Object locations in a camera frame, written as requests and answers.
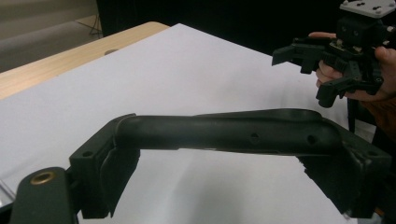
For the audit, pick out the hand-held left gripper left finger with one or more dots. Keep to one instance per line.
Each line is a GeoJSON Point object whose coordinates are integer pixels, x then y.
{"type": "Point", "coordinates": [93, 174]}

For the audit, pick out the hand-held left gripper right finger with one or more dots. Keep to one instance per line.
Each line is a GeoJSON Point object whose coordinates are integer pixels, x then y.
{"type": "Point", "coordinates": [348, 180]}

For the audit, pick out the black curtain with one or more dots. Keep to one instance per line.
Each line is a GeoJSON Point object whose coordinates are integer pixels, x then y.
{"type": "Point", "coordinates": [218, 18]}

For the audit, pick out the white table mat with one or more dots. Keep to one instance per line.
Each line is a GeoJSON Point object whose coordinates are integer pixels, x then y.
{"type": "Point", "coordinates": [186, 77]}

